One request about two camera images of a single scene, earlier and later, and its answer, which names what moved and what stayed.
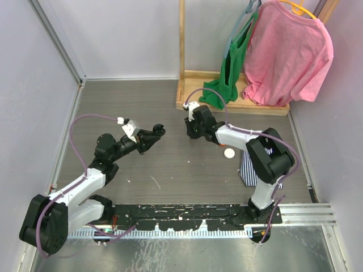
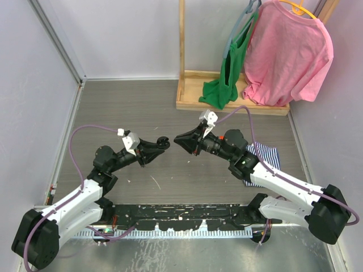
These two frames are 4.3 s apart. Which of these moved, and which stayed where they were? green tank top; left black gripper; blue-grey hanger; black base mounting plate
Moved: left black gripper
Stayed: blue-grey hanger; green tank top; black base mounting plate
